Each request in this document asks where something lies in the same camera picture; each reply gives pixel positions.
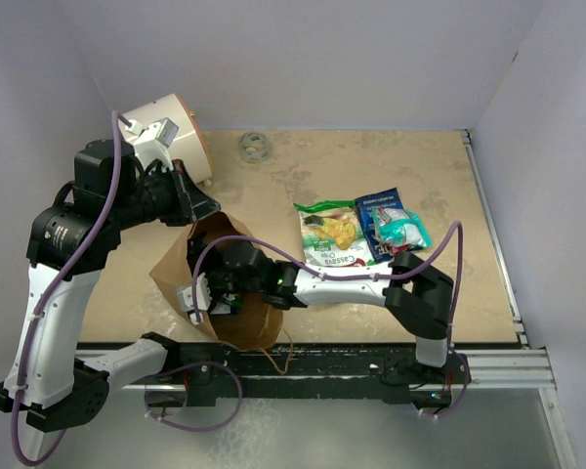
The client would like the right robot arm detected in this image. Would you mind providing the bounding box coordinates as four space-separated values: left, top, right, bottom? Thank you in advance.
199 240 457 382

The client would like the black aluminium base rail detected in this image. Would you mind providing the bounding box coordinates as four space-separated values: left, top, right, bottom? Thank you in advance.
77 341 558 409

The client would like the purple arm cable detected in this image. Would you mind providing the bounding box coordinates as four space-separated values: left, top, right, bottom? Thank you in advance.
192 220 465 323
10 110 133 466

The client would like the clear plastic tape roll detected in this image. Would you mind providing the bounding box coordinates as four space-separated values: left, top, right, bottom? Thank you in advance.
239 132 270 163

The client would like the white cylindrical container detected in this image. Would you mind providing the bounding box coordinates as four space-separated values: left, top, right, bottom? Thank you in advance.
120 93 213 187

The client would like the teal snack packet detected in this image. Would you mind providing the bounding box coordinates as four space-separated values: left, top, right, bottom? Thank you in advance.
371 206 432 251

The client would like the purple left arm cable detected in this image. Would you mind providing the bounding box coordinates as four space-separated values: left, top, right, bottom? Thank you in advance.
10 110 133 466

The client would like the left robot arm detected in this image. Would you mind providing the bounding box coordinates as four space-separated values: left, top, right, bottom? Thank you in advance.
0 140 221 433

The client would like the blue chips bag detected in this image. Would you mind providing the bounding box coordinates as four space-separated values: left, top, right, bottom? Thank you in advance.
355 188 410 264

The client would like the red snack packet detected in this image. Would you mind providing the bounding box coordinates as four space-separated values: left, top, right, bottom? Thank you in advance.
390 245 409 255

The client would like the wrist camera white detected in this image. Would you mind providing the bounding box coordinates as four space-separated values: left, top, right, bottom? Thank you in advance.
126 118 179 169
176 274 212 325

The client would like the blue white snack packet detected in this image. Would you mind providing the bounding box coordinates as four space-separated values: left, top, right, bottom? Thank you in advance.
220 294 241 315

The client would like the brown paper bag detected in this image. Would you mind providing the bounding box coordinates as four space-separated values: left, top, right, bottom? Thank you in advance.
149 212 283 355

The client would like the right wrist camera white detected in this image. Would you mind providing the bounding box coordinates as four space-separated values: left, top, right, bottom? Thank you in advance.
176 274 212 325

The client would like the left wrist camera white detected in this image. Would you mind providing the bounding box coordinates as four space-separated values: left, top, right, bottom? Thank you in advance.
126 118 179 169

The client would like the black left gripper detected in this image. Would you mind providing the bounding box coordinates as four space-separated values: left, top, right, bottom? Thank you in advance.
110 158 221 232

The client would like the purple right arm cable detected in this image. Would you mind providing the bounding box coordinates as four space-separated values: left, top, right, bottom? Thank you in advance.
192 220 465 323

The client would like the green snack packet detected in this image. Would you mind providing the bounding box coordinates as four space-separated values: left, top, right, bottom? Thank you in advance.
294 200 376 267

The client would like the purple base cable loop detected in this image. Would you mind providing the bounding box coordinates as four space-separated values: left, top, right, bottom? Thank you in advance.
144 360 245 433

